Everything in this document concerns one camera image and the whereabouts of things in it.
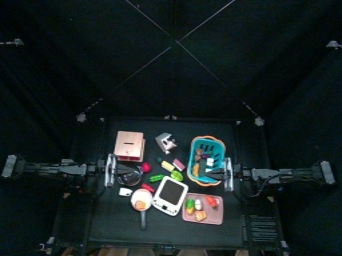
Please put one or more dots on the pink toy block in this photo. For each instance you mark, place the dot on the pink toy block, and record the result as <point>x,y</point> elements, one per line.
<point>178,164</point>

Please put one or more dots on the white toy food piece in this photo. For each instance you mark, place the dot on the white toy food piece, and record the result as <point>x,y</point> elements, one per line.
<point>210,162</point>

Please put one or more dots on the grey white toy mixer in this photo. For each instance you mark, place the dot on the grey white toy mixer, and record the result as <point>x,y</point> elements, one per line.
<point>166,142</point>

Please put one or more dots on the toy corn cob green husk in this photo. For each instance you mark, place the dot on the toy corn cob green husk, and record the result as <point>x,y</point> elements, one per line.
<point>190,206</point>

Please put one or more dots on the white toy tablet black screen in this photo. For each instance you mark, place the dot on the white toy tablet black screen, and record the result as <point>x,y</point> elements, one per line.
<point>172,195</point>

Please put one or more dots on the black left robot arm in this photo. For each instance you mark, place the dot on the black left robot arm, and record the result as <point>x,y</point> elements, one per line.
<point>49,169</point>

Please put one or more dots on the white toy egg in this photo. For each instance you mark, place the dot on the white toy egg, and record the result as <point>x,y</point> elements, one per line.
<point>198,204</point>

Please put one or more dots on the small white toy cup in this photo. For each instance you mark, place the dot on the small white toy cup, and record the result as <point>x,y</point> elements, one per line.
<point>125,191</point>

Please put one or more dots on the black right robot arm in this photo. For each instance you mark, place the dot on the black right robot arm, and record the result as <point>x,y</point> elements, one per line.
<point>285,173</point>

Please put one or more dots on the orange toy food piece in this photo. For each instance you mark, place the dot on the orange toy food piece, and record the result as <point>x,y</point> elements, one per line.
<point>196,169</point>

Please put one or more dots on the yellow toy butter block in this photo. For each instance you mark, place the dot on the yellow toy butter block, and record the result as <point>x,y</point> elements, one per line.
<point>168,165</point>

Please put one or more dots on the toy toast slice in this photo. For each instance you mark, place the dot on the toy toast slice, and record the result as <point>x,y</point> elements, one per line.
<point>200,216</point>

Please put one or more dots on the purple toy food piece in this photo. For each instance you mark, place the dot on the purple toy food piece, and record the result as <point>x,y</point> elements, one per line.
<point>204,155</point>

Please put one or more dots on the grey frame corner bracket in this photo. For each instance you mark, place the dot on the grey frame corner bracket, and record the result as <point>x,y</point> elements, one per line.
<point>81,117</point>
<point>260,121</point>
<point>333,44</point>

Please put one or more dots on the pink cutting board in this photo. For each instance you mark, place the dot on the pink cutting board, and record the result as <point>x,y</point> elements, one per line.
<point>214,216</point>

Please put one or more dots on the red toy fruit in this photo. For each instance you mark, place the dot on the red toy fruit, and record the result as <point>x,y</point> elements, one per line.
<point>146,167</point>

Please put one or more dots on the green toy pepper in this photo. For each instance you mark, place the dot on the green toy pepper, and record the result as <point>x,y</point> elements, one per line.
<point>156,178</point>

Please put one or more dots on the red toy food slice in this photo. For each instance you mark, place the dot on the red toy food slice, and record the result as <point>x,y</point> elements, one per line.
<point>148,187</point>

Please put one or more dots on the pink copper toy toaster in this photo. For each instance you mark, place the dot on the pink copper toy toaster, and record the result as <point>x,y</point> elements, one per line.
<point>130,146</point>

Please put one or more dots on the dark toy bowl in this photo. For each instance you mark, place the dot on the dark toy bowl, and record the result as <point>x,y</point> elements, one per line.
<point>130,180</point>

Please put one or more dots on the teal basket orange rim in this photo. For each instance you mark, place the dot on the teal basket orange rim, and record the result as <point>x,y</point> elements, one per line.
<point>200,146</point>

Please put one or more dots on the orange red toy shrimp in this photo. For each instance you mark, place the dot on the orange red toy shrimp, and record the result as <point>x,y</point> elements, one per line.
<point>212,201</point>

